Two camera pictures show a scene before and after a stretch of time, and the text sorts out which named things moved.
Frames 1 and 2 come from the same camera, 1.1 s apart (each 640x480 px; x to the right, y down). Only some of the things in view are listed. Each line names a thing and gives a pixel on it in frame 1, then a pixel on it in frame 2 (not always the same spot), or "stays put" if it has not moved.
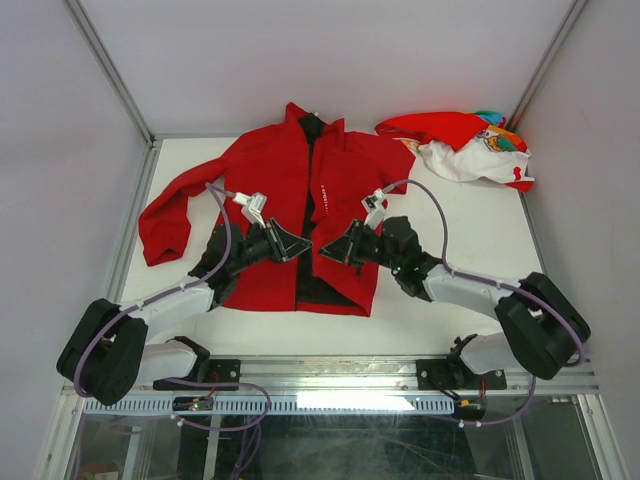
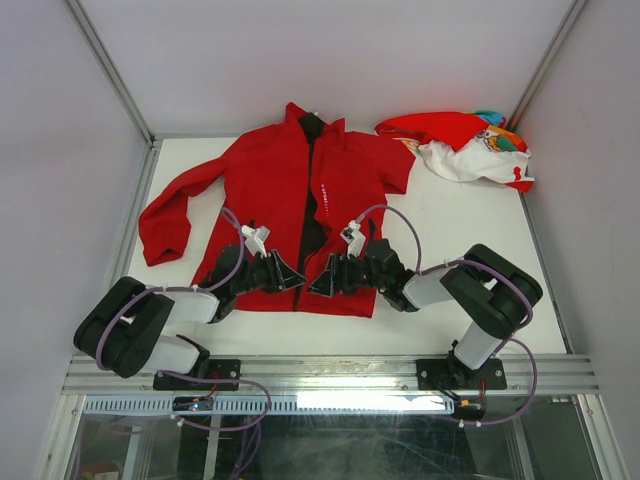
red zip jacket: [297, 204] stays put
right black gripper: [344, 249] → [334, 276]
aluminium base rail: [348, 374] stays put
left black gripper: [282, 245] → [279, 275]
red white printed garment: [464, 146] stays put
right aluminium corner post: [553, 49] stays put
